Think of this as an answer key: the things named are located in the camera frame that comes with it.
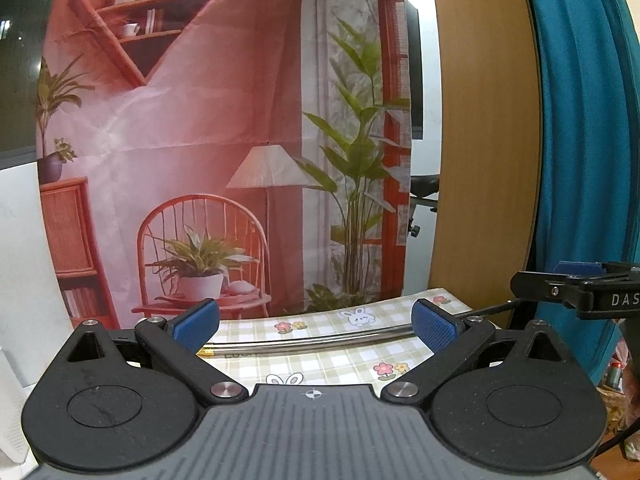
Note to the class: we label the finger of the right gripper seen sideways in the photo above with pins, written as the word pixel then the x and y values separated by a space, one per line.
pixel 559 286

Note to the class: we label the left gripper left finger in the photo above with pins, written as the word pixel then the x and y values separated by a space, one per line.
pixel 173 346

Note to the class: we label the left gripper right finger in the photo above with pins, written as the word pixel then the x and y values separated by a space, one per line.
pixel 456 342

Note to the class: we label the metal back scratcher rod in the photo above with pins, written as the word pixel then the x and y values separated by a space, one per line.
pixel 311 344

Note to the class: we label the checked floral tablecloth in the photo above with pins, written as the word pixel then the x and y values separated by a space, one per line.
pixel 371 344

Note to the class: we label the black office chair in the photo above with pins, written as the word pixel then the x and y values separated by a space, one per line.
pixel 422 189

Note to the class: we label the wooden door panel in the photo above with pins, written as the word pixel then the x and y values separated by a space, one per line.
pixel 491 143

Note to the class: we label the printed room backdrop cloth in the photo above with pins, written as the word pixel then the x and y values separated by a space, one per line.
pixel 252 151

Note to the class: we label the teal curtain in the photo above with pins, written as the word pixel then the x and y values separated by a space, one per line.
pixel 589 191

